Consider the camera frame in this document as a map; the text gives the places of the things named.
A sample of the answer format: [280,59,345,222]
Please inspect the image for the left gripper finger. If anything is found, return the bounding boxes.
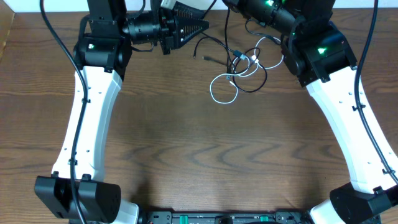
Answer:
[180,17,209,47]
[173,1,205,19]

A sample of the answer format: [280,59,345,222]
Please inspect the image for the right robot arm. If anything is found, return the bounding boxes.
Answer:
[226,0,397,223]

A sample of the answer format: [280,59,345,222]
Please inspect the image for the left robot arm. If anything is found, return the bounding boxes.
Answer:
[34,0,209,223]

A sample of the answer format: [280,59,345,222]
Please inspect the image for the brown cardboard panel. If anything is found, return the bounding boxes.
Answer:
[0,0,15,58]

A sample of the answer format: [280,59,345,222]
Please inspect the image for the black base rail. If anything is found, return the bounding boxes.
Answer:
[137,211,313,224]

